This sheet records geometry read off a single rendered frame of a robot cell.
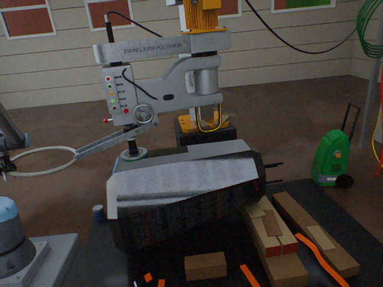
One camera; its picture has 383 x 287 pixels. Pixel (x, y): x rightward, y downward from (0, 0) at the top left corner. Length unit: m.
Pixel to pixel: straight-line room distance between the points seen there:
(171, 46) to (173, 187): 0.99
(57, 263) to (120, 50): 1.29
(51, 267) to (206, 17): 1.70
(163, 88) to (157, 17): 5.97
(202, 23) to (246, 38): 6.07
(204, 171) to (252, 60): 6.42
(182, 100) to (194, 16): 0.59
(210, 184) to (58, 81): 7.25
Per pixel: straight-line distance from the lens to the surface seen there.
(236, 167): 2.03
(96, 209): 2.89
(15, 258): 1.32
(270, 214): 2.37
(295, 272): 2.12
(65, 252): 1.40
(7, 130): 1.76
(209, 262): 2.13
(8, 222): 1.25
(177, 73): 1.99
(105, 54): 1.92
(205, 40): 2.00
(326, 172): 3.14
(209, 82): 2.07
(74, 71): 8.49
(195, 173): 1.97
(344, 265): 2.28
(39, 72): 8.90
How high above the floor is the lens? 1.71
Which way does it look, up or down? 23 degrees down
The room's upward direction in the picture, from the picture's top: 6 degrees counter-clockwise
